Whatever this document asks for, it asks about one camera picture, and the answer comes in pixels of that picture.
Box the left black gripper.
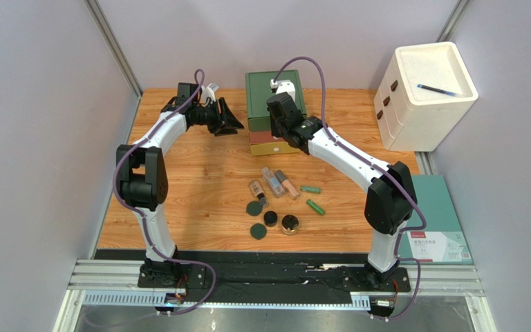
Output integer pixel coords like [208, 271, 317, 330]
[193, 98, 245, 137]

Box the red drawer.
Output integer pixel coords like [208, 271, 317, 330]
[248, 131, 279, 145]

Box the green top drawer box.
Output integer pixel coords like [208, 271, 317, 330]
[245, 69, 306, 132]

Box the clear blue-label bottle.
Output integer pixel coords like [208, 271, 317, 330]
[261, 167, 286, 198]

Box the beige grey-cap tube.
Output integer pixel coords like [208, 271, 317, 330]
[274, 170, 301, 199]

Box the brown foundation bottle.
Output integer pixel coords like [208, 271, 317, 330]
[249, 181, 269, 207]

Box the black round jar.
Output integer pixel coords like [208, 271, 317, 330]
[263, 211, 278, 227]

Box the gold rim compact jar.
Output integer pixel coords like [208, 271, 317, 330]
[281, 214, 300, 235]

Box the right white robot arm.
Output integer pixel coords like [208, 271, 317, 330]
[266, 92, 418, 278]

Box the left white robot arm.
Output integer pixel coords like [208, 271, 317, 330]
[113, 83, 244, 272]

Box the yellow bottom drawer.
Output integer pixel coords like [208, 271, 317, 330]
[250, 141, 301, 156]

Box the green lipstick upper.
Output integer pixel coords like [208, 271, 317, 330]
[300, 185, 322, 194]

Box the green lipstick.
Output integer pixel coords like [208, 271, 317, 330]
[306, 199, 326, 216]
[300, 185, 322, 194]

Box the green round pad upper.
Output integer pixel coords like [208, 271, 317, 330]
[245, 201, 263, 216]

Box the green round pad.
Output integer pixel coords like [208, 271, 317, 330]
[250, 223, 268, 240]
[245, 201, 263, 216]

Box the green lipstick lower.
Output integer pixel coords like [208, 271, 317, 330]
[306, 199, 326, 216]

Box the green round pad lower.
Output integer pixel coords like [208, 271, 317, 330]
[250, 223, 268, 240]

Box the white three-drawer cabinet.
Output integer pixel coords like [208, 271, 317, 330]
[374, 41, 478, 152]

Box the blue pen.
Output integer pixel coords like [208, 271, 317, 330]
[417, 84, 458, 97]

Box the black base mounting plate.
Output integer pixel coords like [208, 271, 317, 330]
[138, 251, 412, 304]

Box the teal box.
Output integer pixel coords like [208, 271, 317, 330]
[399, 175, 473, 265]

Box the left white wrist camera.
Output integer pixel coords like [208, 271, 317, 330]
[201, 83, 219, 105]

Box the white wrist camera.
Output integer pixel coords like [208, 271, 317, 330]
[201, 83, 219, 105]
[270, 79, 296, 101]

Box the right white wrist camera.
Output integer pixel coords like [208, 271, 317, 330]
[270, 79, 296, 101]

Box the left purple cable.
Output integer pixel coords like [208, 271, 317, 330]
[112, 68, 218, 316]

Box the purple cable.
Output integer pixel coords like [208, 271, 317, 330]
[112, 68, 218, 316]
[272, 56, 429, 322]

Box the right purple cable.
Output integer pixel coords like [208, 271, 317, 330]
[272, 56, 429, 322]

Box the aluminium frame rail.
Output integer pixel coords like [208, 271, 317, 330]
[54, 259, 497, 331]

